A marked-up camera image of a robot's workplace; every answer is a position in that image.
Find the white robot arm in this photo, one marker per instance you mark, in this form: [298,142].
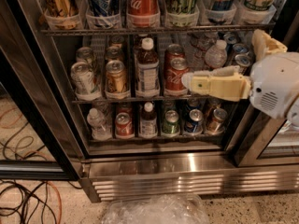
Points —
[272,85]

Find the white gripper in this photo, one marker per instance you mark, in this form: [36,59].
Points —
[275,83]

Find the clear water bottle bottom shelf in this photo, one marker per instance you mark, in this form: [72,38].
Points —
[101,130]

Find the red cola can middle rear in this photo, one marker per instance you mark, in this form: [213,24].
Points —
[173,51]

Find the silver can middle shelf rear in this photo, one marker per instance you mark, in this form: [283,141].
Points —
[85,54]

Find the silver blue can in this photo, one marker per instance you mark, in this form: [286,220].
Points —
[244,62]
[239,48]

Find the gold can top shelf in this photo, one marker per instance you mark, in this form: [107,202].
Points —
[62,8]

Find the brown can bottom shelf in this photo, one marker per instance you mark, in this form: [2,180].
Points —
[215,121]

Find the wire shelf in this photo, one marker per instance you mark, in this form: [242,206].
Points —
[160,30]
[140,99]

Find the brown juice bottle middle shelf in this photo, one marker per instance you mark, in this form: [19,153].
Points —
[147,62]

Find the silver blue can middle front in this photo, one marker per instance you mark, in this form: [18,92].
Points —
[244,62]

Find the blue can bottom shelf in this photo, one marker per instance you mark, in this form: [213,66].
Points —
[193,122]

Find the silver can shelf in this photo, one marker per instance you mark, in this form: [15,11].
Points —
[83,77]
[85,54]

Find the silver can middle shelf front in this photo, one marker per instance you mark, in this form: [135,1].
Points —
[83,77]

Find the top wire shelf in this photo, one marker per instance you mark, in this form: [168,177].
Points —
[160,30]

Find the middle wire shelf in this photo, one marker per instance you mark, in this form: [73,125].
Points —
[140,99]

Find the gold can shelf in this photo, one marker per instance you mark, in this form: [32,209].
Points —
[116,77]
[114,53]
[62,8]

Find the silver blue can middle rear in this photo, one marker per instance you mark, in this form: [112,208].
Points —
[239,48]

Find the stainless steel fridge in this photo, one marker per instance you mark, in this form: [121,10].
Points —
[240,159]

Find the gold can middle shelf front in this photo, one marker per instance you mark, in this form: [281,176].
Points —
[116,77]

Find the clear water bottle shelf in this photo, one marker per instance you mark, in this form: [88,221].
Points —
[216,56]
[101,130]

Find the green can bottom shelf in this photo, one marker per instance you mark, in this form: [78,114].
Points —
[170,122]

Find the red cola can bottom shelf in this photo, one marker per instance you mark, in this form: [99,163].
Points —
[124,126]

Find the red cola can top shelf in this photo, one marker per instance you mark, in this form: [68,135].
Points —
[142,7]

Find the left glass fridge door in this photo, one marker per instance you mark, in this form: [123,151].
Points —
[33,75]

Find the red cola can shelf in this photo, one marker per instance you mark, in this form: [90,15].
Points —
[142,7]
[124,126]

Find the clear plastic bag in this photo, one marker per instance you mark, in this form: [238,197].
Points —
[162,209]

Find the brown juice bottle bottom shelf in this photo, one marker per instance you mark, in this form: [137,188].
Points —
[148,121]

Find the gold can middle shelf rear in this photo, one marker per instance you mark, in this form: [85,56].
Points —
[114,53]

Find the clear water bottle middle shelf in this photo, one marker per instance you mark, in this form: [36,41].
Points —
[216,56]

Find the red cola can middle front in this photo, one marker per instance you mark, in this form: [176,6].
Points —
[177,68]

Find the brown juice bottle shelf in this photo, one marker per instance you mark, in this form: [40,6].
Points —
[147,62]
[148,121]

